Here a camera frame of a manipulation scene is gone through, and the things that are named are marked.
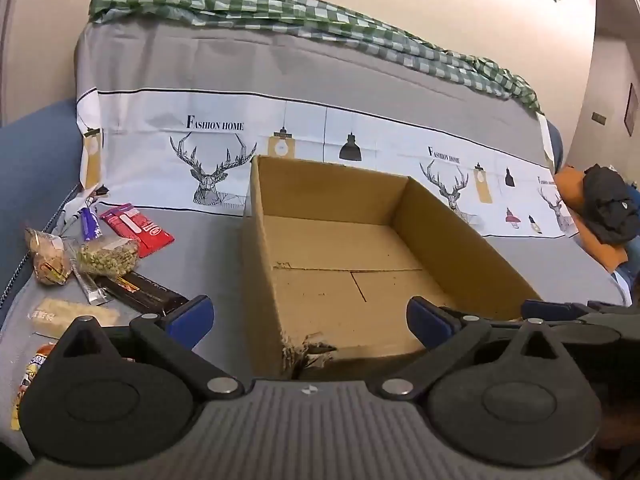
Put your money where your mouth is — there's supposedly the black bar packet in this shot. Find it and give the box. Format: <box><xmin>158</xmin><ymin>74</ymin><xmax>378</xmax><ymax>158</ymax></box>
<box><xmin>95</xmin><ymin>271</ymin><xmax>190</xmax><ymax>314</ymax></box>

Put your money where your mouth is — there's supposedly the red snack packet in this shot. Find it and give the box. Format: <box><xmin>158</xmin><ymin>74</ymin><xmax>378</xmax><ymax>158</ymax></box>
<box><xmin>99</xmin><ymin>203</ymin><xmax>175</xmax><ymax>259</ymax></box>

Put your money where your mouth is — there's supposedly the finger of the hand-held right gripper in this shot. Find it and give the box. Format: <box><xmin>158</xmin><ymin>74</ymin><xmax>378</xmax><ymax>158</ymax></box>
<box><xmin>522</xmin><ymin>299</ymin><xmax>590</xmax><ymax>322</ymax></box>
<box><xmin>587</xmin><ymin>300</ymin><xmax>635</xmax><ymax>318</ymax></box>

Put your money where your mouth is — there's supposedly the black garment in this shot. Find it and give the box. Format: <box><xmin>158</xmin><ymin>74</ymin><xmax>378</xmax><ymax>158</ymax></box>
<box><xmin>582</xmin><ymin>163</ymin><xmax>640</xmax><ymax>246</ymax></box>

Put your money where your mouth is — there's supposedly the grey deer-print sofa cover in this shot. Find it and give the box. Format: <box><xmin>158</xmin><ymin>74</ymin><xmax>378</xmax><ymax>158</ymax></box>
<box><xmin>0</xmin><ymin>22</ymin><xmax>637</xmax><ymax>461</ymax></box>

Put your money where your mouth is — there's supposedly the clear bag of peanuts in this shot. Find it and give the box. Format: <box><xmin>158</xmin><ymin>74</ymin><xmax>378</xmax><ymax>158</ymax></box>
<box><xmin>23</xmin><ymin>227</ymin><xmax>76</xmax><ymax>287</ymax></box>

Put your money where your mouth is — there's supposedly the blue cloth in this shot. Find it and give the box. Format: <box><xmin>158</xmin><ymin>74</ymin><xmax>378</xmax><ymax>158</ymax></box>
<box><xmin>614</xmin><ymin>259</ymin><xmax>640</xmax><ymax>307</ymax></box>

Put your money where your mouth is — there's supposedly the pale puffed rice cake packet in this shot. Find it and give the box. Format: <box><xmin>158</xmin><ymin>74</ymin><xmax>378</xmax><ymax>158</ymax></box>
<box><xmin>27</xmin><ymin>297</ymin><xmax>121</xmax><ymax>339</ymax></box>

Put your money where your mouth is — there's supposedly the brown cardboard box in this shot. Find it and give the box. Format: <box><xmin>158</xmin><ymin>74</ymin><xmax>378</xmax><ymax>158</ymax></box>
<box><xmin>242</xmin><ymin>155</ymin><xmax>544</xmax><ymax>382</ymax></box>

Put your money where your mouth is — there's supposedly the orange cushion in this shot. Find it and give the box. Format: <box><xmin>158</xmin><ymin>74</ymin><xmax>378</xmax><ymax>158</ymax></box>
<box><xmin>553</xmin><ymin>166</ymin><xmax>631</xmax><ymax>274</ymax></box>

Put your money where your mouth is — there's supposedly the silver stick packet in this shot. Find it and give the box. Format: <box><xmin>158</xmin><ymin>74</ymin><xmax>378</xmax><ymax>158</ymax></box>
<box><xmin>70</xmin><ymin>255</ymin><xmax>114</xmax><ymax>306</ymax></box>

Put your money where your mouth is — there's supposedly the purple snack packet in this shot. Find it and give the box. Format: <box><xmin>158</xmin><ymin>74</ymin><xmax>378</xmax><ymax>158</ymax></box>
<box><xmin>80</xmin><ymin>207</ymin><xmax>104</xmax><ymax>241</ymax></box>

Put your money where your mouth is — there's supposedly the small dark wall frame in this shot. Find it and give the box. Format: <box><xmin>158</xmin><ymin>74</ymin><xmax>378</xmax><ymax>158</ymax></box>
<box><xmin>623</xmin><ymin>82</ymin><xmax>636</xmax><ymax>136</ymax></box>

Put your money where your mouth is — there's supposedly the orange yellow snack packet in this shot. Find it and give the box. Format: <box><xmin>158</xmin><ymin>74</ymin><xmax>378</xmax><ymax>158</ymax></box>
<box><xmin>10</xmin><ymin>342</ymin><xmax>59</xmax><ymax>431</ymax></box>

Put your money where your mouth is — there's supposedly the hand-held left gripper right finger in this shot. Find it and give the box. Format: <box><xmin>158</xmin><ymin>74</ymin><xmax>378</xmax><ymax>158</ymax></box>
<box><xmin>377</xmin><ymin>296</ymin><xmax>570</xmax><ymax>401</ymax></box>

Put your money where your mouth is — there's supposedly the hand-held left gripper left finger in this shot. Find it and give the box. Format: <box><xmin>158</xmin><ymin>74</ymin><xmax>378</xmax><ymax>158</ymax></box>
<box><xmin>52</xmin><ymin>295</ymin><xmax>246</xmax><ymax>402</ymax></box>

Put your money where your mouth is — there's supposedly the green checked cloth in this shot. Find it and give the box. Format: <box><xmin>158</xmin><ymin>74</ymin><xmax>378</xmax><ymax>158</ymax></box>
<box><xmin>88</xmin><ymin>0</ymin><xmax>545</xmax><ymax>115</ymax></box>

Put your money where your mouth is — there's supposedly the clear bag of green peas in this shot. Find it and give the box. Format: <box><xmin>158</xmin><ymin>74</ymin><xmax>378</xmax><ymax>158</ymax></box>
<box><xmin>76</xmin><ymin>237</ymin><xmax>141</xmax><ymax>277</ymax></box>

